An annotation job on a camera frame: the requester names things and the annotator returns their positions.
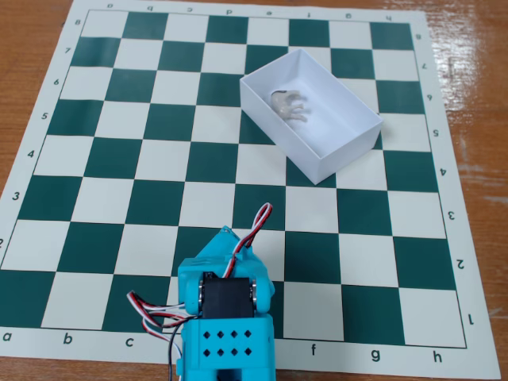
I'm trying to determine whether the red white black servo cable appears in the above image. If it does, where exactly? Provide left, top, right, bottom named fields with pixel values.
left=141, top=315, right=191, bottom=343
left=126, top=291, right=202, bottom=321

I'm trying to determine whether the white toy horse figurine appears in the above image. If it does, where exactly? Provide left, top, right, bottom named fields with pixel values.
left=270, top=89, right=310, bottom=124

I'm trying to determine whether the cyan gripper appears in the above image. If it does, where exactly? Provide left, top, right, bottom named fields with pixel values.
left=196, top=226, right=276, bottom=297

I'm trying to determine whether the white rectangular cardboard box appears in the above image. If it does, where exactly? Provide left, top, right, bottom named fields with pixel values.
left=239, top=48, right=384, bottom=187

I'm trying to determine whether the thin black cable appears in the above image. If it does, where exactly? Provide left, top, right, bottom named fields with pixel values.
left=168, top=323, right=186, bottom=381

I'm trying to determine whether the red white black wrist cable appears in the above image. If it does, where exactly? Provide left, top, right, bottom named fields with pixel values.
left=221, top=202, right=275, bottom=279

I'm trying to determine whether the green and white chessboard mat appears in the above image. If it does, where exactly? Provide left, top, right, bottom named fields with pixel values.
left=0, top=0, right=503, bottom=380

